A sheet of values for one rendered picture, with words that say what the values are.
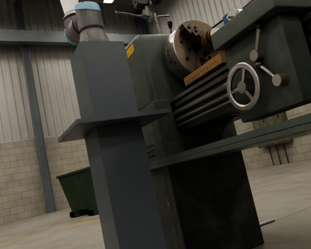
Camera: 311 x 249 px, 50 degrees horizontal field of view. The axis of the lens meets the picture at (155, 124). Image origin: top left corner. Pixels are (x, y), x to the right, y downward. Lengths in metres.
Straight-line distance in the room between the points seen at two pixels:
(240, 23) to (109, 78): 0.62
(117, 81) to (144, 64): 0.38
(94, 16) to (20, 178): 10.08
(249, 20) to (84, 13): 0.81
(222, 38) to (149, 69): 0.71
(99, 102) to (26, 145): 10.27
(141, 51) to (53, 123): 10.31
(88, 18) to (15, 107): 10.38
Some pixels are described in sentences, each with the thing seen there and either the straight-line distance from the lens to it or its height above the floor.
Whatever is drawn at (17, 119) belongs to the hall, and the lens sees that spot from 11.80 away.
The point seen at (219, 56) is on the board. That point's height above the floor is 0.89.
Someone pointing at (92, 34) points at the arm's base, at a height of 1.15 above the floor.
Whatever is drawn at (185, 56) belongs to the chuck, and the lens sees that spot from 1.75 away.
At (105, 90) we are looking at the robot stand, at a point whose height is 0.88.
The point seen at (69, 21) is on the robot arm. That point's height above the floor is 1.29.
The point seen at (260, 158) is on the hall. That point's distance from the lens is 10.40.
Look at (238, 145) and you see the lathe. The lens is 1.16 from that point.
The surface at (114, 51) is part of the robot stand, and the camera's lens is 1.52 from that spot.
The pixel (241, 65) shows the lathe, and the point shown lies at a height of 0.77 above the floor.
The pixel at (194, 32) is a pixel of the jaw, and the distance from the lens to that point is 1.76.
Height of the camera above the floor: 0.50
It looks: 8 degrees up
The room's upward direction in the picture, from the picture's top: 12 degrees counter-clockwise
